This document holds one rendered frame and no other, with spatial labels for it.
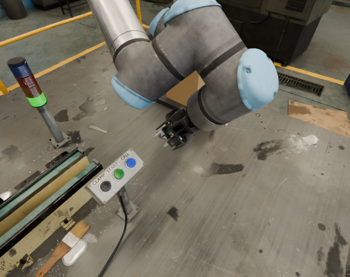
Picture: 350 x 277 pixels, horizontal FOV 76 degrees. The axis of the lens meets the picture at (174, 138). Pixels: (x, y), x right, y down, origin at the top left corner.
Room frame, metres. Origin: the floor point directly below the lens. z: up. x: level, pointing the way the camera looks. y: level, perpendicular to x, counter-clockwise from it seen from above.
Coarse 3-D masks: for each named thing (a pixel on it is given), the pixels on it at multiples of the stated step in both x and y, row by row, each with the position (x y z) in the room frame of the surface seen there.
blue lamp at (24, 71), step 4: (24, 64) 0.73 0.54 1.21; (12, 68) 0.71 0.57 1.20; (16, 68) 0.71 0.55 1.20; (20, 68) 0.72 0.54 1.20; (24, 68) 0.73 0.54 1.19; (28, 68) 0.74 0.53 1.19; (12, 72) 0.72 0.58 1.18; (16, 72) 0.71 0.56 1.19; (20, 72) 0.71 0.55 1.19; (24, 72) 0.72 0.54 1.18; (28, 72) 0.73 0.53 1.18; (16, 76) 0.71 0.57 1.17; (20, 76) 0.71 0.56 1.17; (24, 76) 0.72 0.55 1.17
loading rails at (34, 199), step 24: (48, 168) 0.48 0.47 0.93; (72, 168) 0.51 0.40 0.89; (96, 168) 0.48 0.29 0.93; (24, 192) 0.39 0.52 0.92; (48, 192) 0.42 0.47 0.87; (72, 192) 0.39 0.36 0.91; (0, 216) 0.30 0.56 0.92; (24, 216) 0.33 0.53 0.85; (48, 216) 0.31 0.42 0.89; (0, 240) 0.23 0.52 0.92; (24, 240) 0.24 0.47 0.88; (0, 264) 0.18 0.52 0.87; (24, 264) 0.19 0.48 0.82
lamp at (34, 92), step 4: (36, 84) 0.74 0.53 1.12; (24, 88) 0.71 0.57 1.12; (28, 88) 0.71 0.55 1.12; (32, 88) 0.72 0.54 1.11; (36, 88) 0.73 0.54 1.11; (40, 88) 0.75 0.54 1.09; (24, 92) 0.72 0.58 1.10; (28, 92) 0.71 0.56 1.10; (32, 92) 0.72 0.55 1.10; (36, 92) 0.72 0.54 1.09; (40, 92) 0.74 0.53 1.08; (28, 96) 0.71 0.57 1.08; (32, 96) 0.71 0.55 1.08; (36, 96) 0.72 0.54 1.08
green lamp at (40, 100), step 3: (42, 93) 0.75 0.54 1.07; (39, 96) 0.73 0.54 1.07; (42, 96) 0.74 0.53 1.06; (30, 99) 0.71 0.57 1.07; (33, 99) 0.71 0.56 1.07; (36, 99) 0.72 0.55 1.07; (39, 99) 0.72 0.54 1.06; (42, 99) 0.73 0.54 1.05; (45, 99) 0.74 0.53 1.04; (30, 102) 0.71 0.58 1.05; (33, 102) 0.71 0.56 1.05; (36, 102) 0.71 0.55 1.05; (39, 102) 0.72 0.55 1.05; (42, 102) 0.73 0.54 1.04; (45, 102) 0.74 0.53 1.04; (33, 105) 0.71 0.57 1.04; (36, 105) 0.71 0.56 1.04; (39, 105) 0.72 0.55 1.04
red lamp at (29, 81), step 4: (28, 76) 0.73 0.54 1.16; (32, 76) 0.74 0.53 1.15; (16, 80) 0.72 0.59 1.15; (20, 80) 0.71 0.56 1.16; (24, 80) 0.71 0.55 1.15; (28, 80) 0.72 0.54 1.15; (32, 80) 0.73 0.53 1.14; (20, 84) 0.71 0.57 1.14; (24, 84) 0.71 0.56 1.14; (28, 84) 0.72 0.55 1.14; (32, 84) 0.73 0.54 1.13
